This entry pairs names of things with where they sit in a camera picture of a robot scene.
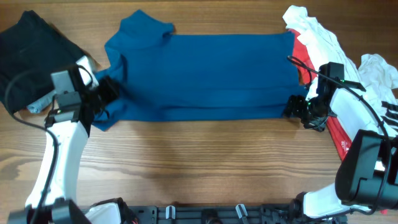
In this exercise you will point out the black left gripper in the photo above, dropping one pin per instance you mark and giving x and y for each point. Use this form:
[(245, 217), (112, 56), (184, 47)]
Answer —
[(110, 87)]

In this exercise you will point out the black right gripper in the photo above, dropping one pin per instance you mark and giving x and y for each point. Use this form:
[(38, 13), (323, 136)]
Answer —
[(293, 107)]

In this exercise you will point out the blue polo shirt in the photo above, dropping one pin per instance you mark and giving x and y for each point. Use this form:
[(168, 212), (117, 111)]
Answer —
[(164, 76)]

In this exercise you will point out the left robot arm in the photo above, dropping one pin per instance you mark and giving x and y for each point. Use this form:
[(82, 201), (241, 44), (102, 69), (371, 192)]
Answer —
[(67, 129)]

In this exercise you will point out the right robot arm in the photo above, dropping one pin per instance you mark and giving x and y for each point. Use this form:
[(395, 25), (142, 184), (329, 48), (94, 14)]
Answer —
[(367, 178)]

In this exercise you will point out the red shirt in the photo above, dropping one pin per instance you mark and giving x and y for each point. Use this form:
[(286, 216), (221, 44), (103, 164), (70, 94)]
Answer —
[(338, 135)]

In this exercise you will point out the grey folded garment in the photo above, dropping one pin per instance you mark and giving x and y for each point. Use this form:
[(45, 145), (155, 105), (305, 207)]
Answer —
[(39, 105)]

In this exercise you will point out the white printed shirt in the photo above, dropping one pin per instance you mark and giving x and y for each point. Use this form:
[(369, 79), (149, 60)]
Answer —
[(379, 79)]

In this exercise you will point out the black folded garment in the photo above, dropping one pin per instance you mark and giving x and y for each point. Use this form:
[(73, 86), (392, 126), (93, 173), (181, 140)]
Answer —
[(36, 49)]

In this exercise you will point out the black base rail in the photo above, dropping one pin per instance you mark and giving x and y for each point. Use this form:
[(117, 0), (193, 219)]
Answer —
[(264, 214)]

